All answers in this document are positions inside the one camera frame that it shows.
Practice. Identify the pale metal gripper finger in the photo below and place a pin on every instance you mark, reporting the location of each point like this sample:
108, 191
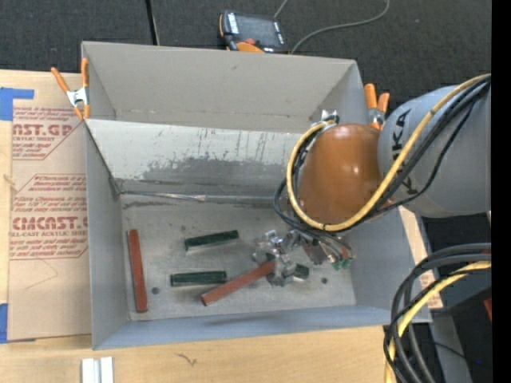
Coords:
284, 271
271, 243

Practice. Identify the brown cardboard board, red print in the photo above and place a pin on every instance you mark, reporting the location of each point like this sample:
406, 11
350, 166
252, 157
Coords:
48, 277

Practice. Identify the dark green flat block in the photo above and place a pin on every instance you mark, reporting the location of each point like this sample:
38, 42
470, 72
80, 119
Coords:
198, 278
302, 270
211, 239

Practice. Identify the grey metal bin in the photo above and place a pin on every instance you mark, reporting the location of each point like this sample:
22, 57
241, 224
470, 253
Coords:
239, 94

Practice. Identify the red-brown flat block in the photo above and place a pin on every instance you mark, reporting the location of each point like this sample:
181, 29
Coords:
235, 283
137, 271

